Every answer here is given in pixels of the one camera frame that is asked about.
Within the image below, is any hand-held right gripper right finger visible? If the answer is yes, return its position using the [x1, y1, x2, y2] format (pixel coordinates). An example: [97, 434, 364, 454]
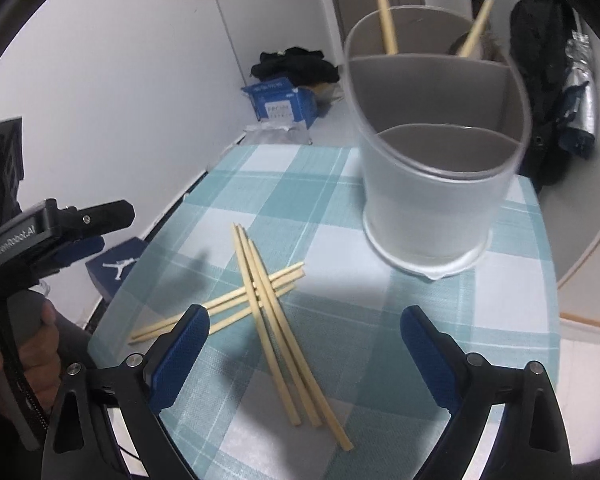
[400, 305, 564, 480]

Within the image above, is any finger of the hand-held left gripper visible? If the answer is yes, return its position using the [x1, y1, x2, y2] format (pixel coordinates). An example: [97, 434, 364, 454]
[27, 235, 106, 282]
[57, 200, 136, 237]

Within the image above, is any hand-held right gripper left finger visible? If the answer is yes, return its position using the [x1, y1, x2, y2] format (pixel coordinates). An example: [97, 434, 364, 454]
[42, 304, 211, 480]

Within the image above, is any pile of wooden chopsticks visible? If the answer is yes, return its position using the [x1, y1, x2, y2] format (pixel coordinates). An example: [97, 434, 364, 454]
[129, 223, 353, 451]

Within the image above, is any translucent white utensil holder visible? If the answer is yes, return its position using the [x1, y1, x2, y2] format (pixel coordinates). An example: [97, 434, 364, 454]
[343, 4, 532, 281]

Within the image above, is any person's left hand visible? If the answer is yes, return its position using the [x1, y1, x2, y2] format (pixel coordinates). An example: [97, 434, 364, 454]
[0, 304, 62, 412]

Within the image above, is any navy shoe box white logo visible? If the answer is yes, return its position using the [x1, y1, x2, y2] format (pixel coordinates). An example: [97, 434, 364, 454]
[85, 237, 149, 301]

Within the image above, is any clear plastic bag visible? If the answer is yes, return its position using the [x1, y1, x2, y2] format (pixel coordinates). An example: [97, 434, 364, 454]
[240, 120, 313, 146]

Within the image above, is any teal checked tablecloth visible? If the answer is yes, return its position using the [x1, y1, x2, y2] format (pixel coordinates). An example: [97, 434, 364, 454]
[87, 144, 561, 480]

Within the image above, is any blue cardboard box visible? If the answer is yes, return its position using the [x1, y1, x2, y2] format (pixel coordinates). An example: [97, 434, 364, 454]
[241, 77, 318, 126]

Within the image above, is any black clothes pile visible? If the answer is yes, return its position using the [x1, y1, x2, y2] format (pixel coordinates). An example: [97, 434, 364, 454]
[251, 46, 341, 84]

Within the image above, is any brown cardboard box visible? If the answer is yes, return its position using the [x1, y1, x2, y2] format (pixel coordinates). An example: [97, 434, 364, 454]
[312, 82, 344, 107]

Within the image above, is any black backpack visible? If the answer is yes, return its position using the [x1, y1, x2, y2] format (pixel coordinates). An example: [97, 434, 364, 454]
[509, 0, 581, 192]

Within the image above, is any silver folded umbrella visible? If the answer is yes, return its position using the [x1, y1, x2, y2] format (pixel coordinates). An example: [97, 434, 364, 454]
[562, 10, 600, 161]

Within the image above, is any black ribbed strap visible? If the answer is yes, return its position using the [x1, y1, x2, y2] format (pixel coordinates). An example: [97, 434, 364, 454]
[0, 282, 49, 453]

